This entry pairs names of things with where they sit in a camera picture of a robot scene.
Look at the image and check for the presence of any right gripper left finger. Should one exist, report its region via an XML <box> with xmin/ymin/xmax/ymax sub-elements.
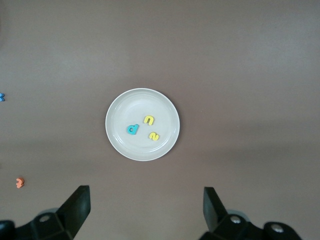
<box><xmin>0</xmin><ymin>185</ymin><xmax>91</xmax><ymax>240</ymax></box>

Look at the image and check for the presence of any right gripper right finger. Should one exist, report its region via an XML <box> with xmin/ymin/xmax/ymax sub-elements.
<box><xmin>201</xmin><ymin>186</ymin><xmax>301</xmax><ymax>240</ymax></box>

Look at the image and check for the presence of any teal foam letter p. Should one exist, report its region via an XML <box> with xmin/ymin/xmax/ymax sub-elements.
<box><xmin>126</xmin><ymin>123</ymin><xmax>140</xmax><ymax>136</ymax></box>

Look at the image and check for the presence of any beige round plate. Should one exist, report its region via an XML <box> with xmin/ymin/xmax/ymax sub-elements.
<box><xmin>105</xmin><ymin>87</ymin><xmax>181</xmax><ymax>162</ymax></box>

